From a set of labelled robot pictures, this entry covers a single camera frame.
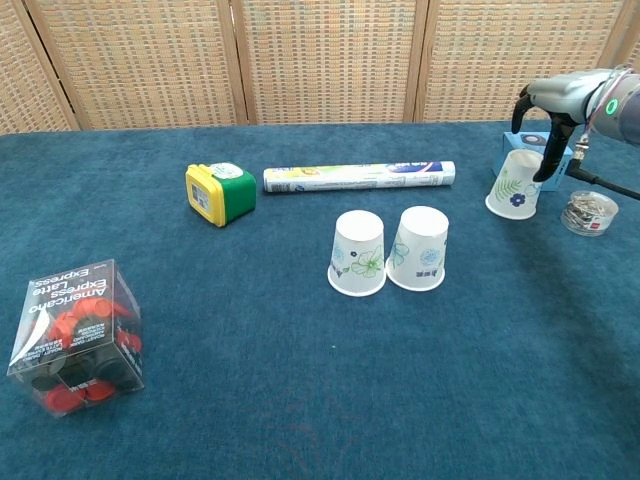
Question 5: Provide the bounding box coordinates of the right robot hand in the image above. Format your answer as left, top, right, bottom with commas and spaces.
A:
510, 69, 616, 184

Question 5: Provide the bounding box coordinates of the white cup fern leaf print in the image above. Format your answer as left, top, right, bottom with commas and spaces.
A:
484, 148, 546, 221

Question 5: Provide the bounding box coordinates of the white cup blue butterfly print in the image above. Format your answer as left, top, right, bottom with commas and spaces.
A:
385, 205, 450, 292

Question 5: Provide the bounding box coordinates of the light blue cardboard box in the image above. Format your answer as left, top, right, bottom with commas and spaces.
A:
492, 131, 575, 193

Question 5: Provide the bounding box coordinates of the clear jar of paper clips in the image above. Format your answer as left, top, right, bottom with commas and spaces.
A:
559, 189, 620, 236

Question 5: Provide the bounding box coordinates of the white plastic wrap roll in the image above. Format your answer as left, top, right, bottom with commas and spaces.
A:
262, 159, 456, 196

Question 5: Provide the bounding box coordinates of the woven rattan folding screen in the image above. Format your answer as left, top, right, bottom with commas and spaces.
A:
0, 0, 640, 135

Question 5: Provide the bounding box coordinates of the white cup green flower print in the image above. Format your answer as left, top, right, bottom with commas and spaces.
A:
327, 210, 388, 298

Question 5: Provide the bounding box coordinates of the green yellow plastic container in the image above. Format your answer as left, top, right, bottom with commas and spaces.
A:
184, 161, 258, 229

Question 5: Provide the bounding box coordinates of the dark blue table mat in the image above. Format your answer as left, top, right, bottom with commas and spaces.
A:
0, 119, 640, 480

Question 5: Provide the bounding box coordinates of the clear coffee capsule box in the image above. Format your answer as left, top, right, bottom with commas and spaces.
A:
6, 258, 147, 419

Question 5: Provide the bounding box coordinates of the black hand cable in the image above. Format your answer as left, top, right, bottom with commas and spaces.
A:
567, 134, 640, 200

